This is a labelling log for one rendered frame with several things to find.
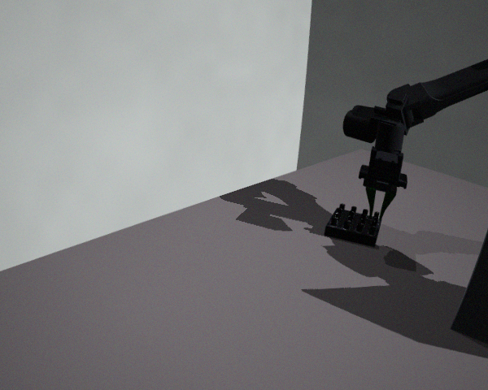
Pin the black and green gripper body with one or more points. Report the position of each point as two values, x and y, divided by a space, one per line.
368 181

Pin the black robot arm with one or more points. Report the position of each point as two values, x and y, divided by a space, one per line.
408 106

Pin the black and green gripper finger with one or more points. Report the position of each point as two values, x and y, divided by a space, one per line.
387 200
371 192

